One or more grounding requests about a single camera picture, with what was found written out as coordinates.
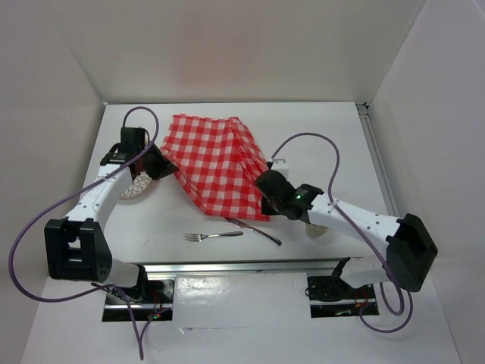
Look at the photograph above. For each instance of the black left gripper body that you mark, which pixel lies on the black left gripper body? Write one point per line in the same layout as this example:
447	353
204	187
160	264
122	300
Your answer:
153	162

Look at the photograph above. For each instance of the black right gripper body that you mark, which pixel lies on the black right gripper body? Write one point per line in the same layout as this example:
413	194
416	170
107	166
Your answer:
279	203

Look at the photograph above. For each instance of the red white checkered cloth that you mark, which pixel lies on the red white checkered cloth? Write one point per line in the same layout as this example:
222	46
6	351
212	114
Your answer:
218	162

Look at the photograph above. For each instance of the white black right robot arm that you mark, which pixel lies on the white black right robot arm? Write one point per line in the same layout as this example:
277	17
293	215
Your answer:
403	250

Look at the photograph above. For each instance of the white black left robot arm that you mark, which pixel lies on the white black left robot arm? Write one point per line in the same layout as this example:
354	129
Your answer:
76	247

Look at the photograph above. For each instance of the floral patterned ceramic plate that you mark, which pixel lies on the floral patterned ceramic plate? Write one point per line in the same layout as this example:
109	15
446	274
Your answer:
138	186

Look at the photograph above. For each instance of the silver table knife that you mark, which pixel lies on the silver table knife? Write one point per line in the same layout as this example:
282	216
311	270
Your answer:
243	225

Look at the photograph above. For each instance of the beige paper cup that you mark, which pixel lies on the beige paper cup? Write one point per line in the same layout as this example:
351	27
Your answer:
315	231

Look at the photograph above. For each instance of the silver fork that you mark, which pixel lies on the silver fork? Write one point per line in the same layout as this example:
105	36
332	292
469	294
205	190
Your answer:
201	237

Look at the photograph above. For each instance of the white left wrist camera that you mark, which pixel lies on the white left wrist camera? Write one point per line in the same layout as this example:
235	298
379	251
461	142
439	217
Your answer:
146	138

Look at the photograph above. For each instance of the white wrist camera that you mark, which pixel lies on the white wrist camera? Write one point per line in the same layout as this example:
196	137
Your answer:
146	138
279	165

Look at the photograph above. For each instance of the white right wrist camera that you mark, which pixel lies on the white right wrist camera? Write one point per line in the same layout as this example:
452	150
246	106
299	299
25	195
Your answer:
279	165

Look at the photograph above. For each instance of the aluminium frame rail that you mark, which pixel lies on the aluminium frame rail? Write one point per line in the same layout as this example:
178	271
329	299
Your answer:
327	145

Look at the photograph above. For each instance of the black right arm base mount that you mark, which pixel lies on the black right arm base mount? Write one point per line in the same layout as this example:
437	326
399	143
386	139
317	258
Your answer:
330	297

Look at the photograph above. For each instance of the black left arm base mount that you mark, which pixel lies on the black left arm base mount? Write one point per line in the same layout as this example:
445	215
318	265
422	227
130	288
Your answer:
150	299

